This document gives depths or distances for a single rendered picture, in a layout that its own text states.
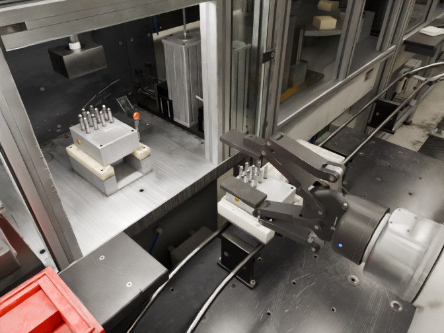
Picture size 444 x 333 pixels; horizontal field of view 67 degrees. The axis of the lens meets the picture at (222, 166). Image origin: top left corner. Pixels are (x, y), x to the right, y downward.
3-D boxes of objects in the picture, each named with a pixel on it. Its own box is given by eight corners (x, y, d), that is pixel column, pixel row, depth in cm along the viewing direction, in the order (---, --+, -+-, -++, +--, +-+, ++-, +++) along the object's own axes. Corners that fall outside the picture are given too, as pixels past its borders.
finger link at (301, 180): (320, 219, 41) (326, 214, 40) (255, 154, 43) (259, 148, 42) (335, 202, 43) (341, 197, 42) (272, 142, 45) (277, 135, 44)
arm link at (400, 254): (458, 212, 36) (401, 187, 39) (433, 266, 30) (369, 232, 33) (427, 265, 41) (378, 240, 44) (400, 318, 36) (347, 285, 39)
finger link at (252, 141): (273, 158, 43) (275, 139, 41) (242, 144, 46) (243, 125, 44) (280, 154, 44) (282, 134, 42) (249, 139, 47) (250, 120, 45)
